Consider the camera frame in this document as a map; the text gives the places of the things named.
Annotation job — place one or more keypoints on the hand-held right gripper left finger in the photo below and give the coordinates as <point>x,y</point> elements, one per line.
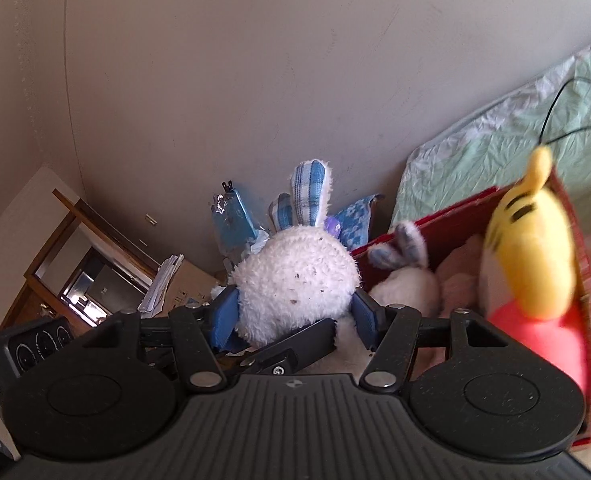
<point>225,317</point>

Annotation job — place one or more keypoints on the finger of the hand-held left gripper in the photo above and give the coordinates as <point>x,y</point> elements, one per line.
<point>300,342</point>

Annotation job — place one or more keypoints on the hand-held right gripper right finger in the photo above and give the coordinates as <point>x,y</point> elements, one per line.
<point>363,317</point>

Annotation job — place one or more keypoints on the white plush bunny plaid ears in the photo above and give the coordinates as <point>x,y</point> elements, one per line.
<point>408,290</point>
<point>295,280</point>

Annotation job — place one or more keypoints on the pink plush teddy bear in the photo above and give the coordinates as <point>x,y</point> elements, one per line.
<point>458,285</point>

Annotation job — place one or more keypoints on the red cardboard box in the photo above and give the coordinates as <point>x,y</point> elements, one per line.
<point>450,220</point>

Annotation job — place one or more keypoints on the yellow tiger plush toy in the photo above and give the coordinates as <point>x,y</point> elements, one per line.
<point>530,260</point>

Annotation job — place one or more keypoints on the brown cardboard box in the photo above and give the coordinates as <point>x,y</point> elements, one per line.
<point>195,285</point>

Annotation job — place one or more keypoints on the stack of white papers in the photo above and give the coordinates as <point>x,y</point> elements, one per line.
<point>163,280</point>

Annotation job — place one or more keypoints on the crumpled white plastic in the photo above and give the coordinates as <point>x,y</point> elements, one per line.
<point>258,242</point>

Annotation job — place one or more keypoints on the purple tissue pack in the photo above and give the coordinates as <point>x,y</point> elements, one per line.
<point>333,226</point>

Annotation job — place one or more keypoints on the blue checked cloth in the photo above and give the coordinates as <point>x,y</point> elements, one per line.
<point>355,220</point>

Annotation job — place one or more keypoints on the blue foil package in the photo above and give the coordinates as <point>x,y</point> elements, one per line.
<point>233,220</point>

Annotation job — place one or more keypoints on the wooden cabinet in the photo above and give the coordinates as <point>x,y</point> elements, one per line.
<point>105,232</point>

